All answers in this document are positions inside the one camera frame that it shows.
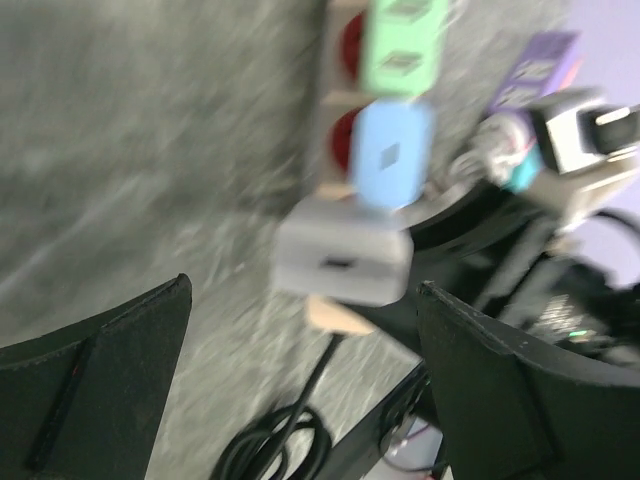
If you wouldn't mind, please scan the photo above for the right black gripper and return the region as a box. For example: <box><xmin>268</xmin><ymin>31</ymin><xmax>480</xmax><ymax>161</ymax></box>
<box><xmin>409</xmin><ymin>181</ymin><xmax>639</xmax><ymax>369</ymax></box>

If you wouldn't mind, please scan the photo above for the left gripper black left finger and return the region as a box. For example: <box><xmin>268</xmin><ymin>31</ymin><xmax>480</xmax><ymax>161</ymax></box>
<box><xmin>1</xmin><ymin>274</ymin><xmax>192</xmax><ymax>479</ymax></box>

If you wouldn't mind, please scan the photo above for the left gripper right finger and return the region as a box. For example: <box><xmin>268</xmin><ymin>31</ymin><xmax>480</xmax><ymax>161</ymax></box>
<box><xmin>418</xmin><ymin>282</ymin><xmax>639</xmax><ymax>479</ymax></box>

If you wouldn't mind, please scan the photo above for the teal power strip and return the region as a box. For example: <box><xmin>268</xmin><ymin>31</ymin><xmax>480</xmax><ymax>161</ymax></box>
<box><xmin>503</xmin><ymin>145</ymin><xmax>542</xmax><ymax>194</ymax></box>

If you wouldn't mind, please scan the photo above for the white cable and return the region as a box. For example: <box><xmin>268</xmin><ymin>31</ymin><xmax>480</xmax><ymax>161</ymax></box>
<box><xmin>449</xmin><ymin>112</ymin><xmax>536</xmax><ymax>186</ymax></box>

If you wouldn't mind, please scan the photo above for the black power cable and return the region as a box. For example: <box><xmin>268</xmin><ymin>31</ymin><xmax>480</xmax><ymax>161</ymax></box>
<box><xmin>207</xmin><ymin>332</ymin><xmax>351</xmax><ymax>480</ymax></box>

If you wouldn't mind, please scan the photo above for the purple power strip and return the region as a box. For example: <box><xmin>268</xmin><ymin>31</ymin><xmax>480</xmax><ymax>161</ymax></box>
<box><xmin>486</xmin><ymin>30</ymin><xmax>581</xmax><ymax>115</ymax></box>

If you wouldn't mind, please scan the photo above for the beige power strip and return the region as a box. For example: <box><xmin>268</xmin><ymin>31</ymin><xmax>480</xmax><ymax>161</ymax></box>
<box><xmin>304</xmin><ymin>0</ymin><xmax>381</xmax><ymax>336</ymax></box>

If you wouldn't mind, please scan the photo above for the white plug adapter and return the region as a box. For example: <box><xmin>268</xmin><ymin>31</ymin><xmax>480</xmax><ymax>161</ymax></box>
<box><xmin>271</xmin><ymin>196</ymin><xmax>414</xmax><ymax>307</ymax></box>

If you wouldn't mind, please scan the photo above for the light blue plug adapter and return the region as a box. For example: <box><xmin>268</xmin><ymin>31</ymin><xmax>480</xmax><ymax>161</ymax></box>
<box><xmin>349</xmin><ymin>98</ymin><xmax>435</xmax><ymax>210</ymax></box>

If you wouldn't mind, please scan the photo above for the green plug on beige strip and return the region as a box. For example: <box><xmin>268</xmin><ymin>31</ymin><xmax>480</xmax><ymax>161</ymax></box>
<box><xmin>359</xmin><ymin>0</ymin><xmax>449</xmax><ymax>97</ymax></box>

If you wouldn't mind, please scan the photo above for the black base bar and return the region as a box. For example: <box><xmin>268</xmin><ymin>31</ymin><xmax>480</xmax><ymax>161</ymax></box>
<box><xmin>316</xmin><ymin>363</ymin><xmax>437</xmax><ymax>479</ymax></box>

